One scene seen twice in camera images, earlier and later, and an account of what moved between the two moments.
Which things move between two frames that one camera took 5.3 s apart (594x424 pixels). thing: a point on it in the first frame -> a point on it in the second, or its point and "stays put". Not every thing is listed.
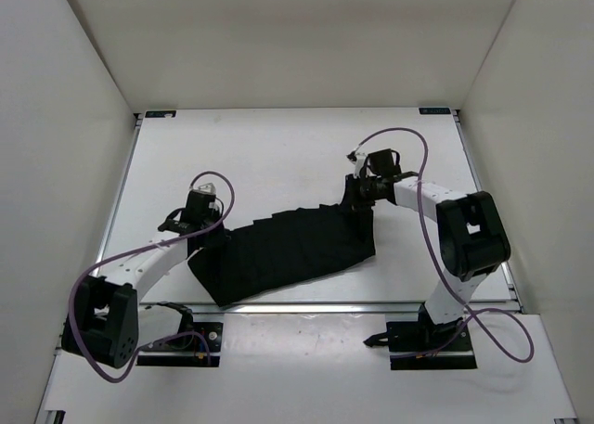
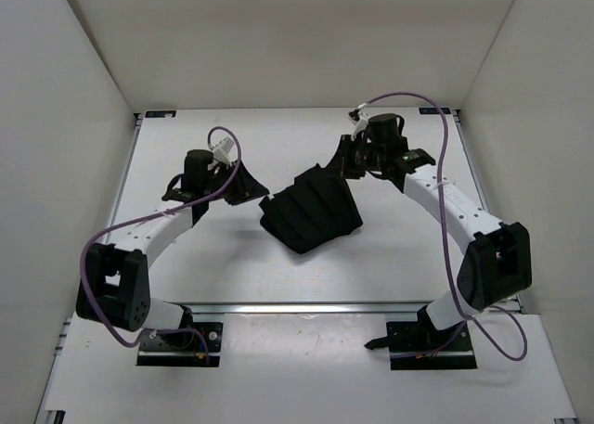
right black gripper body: [368, 188] -> [356, 160]
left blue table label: [160, 113] stays put
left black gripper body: [214, 237] -> [213, 180]
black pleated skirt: [246, 263] -> [317, 208]
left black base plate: [188, 350] stays put
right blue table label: [434, 110] stays put
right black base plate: [415, 338] stays put
